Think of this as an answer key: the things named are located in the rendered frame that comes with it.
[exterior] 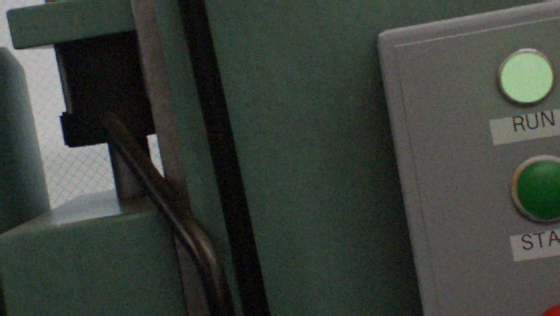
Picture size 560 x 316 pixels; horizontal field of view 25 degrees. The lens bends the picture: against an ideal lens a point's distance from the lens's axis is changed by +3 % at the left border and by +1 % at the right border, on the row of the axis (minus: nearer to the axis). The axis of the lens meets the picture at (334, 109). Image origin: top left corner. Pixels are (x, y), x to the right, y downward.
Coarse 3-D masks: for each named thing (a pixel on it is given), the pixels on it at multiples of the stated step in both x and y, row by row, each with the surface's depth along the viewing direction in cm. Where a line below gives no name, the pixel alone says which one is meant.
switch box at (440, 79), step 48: (384, 48) 44; (432, 48) 44; (480, 48) 44; (528, 48) 44; (432, 96) 44; (480, 96) 44; (432, 144) 44; (480, 144) 44; (528, 144) 44; (432, 192) 44; (480, 192) 44; (432, 240) 45; (480, 240) 44; (432, 288) 45; (480, 288) 45; (528, 288) 44
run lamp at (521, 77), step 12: (504, 60) 44; (516, 60) 43; (528, 60) 43; (540, 60) 43; (504, 72) 44; (516, 72) 43; (528, 72) 43; (540, 72) 43; (552, 72) 44; (504, 84) 44; (516, 84) 43; (528, 84) 43; (540, 84) 43; (552, 84) 44; (504, 96) 44; (516, 96) 44; (528, 96) 43; (540, 96) 44
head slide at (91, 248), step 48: (144, 144) 62; (96, 192) 69; (144, 192) 62; (0, 240) 56; (48, 240) 56; (96, 240) 56; (144, 240) 55; (48, 288) 56; (96, 288) 56; (144, 288) 56
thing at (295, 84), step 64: (256, 0) 51; (320, 0) 50; (384, 0) 50; (448, 0) 50; (512, 0) 50; (256, 64) 51; (320, 64) 51; (192, 128) 51; (256, 128) 51; (320, 128) 51; (384, 128) 51; (192, 192) 51; (256, 192) 51; (320, 192) 51; (384, 192) 51; (320, 256) 51; (384, 256) 51
